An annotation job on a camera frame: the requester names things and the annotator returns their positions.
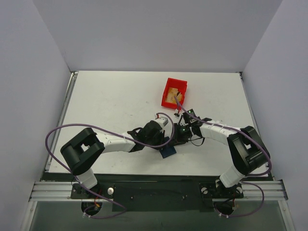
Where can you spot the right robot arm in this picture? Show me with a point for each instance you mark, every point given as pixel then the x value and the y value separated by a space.
pixel 247 149

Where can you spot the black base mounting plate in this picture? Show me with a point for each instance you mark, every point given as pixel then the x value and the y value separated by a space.
pixel 157 194

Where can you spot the gold cards in bin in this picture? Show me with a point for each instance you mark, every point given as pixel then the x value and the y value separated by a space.
pixel 172 95

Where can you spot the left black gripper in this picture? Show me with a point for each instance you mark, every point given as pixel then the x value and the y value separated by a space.
pixel 165 141

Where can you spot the aluminium frame rail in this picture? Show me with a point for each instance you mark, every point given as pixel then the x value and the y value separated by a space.
pixel 51 191

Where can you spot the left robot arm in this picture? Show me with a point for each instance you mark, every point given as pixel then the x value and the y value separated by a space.
pixel 81 152

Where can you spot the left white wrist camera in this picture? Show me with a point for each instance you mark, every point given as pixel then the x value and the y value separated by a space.
pixel 162 121

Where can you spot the red plastic bin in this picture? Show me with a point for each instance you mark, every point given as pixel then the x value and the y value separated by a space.
pixel 181 85

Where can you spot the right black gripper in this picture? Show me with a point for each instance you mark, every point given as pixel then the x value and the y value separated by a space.
pixel 181 131

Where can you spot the blue leather card holder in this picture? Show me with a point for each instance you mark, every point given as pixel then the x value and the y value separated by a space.
pixel 167 151

